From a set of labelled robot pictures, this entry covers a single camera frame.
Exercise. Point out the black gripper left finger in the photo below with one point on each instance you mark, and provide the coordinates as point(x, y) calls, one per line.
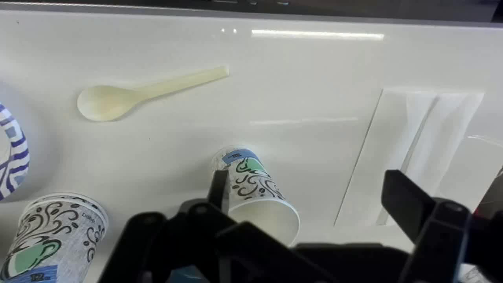
point(198, 242)

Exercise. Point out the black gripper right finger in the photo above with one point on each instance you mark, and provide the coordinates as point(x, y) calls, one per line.
point(445, 237)

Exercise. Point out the patterned paper cup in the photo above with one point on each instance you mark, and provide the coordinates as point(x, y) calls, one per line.
point(52, 237)
point(256, 194)

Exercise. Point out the cream plastic spoon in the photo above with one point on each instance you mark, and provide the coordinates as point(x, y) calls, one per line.
point(103, 103)

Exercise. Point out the blue patterned paper plate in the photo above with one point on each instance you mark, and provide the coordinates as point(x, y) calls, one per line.
point(15, 152)

